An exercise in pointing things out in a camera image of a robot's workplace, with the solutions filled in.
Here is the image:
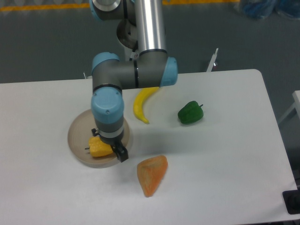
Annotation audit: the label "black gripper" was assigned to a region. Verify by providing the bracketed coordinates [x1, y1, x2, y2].
[91, 128, 128, 163]

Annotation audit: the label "yellow toy pepper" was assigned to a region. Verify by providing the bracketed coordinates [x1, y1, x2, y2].
[85, 136, 113, 158]

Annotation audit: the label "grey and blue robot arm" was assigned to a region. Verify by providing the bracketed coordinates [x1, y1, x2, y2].
[90, 0, 178, 162]

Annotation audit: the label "beige round plate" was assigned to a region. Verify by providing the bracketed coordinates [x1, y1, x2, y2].
[67, 110, 119, 168]

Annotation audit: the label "green toy pepper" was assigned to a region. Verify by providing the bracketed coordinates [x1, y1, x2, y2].
[178, 101, 204, 124]

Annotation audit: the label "yellow toy banana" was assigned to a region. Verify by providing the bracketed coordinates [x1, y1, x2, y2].
[133, 87, 159, 124]

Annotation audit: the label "orange toy bread slice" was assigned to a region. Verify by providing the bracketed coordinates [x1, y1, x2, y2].
[137, 155, 168, 197]

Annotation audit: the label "black box at table edge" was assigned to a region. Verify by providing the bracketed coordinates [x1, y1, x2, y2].
[282, 190, 300, 215]

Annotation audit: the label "blue plastic bags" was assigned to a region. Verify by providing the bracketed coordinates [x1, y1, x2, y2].
[238, 0, 300, 20]

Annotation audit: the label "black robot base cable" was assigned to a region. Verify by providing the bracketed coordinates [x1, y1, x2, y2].
[128, 48, 139, 62]

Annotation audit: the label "white metal bracket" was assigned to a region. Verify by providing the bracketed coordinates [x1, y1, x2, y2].
[206, 48, 218, 72]

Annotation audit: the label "white frame at right edge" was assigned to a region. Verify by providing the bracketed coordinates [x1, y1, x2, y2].
[277, 90, 300, 127]

